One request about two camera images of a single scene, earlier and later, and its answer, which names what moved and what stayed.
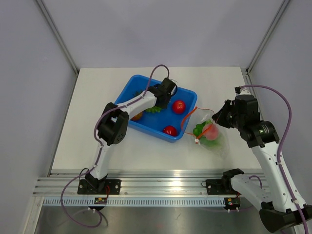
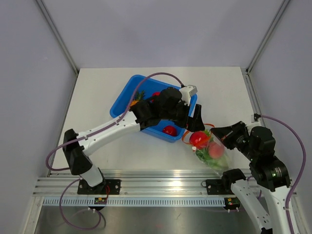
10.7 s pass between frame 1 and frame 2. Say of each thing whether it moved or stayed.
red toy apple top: moved
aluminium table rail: stayed
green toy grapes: moved
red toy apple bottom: stayed
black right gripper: moved
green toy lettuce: moved
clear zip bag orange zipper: moved
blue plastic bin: stayed
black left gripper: moved
